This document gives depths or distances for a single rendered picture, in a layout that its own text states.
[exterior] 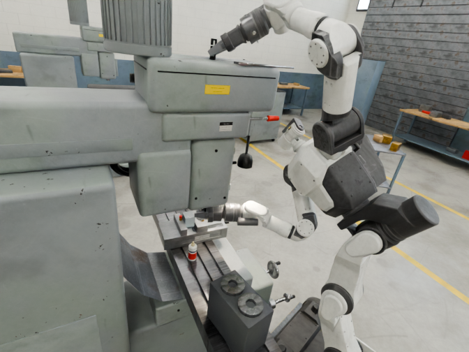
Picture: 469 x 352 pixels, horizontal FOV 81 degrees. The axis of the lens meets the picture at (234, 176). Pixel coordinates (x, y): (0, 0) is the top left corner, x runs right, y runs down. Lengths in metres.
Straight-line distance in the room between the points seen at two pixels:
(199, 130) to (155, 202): 0.31
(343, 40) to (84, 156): 0.80
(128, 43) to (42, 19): 6.62
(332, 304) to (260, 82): 0.95
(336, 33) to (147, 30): 0.51
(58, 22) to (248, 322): 7.08
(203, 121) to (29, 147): 0.50
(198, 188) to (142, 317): 0.70
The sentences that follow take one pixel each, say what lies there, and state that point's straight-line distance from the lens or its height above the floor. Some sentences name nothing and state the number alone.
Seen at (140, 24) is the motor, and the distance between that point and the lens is 0.89.
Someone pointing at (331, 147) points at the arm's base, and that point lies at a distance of 0.97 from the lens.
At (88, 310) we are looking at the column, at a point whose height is 1.08.
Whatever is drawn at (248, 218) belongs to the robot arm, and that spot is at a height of 1.23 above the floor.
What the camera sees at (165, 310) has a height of 0.86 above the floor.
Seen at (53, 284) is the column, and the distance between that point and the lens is 1.04.
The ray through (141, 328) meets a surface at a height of 0.76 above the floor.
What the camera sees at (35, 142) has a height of 1.65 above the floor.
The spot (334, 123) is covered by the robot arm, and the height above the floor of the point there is 1.75.
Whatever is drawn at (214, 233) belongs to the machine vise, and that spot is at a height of 1.01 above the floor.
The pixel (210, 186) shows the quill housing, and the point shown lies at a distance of 1.10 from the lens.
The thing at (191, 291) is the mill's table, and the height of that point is 0.97.
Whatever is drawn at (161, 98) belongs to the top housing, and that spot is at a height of 1.78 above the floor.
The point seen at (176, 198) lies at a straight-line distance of 1.05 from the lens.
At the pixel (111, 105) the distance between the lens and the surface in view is 0.89.
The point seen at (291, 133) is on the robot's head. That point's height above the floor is 1.64.
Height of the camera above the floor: 1.97
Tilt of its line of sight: 27 degrees down
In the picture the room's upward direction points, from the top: 7 degrees clockwise
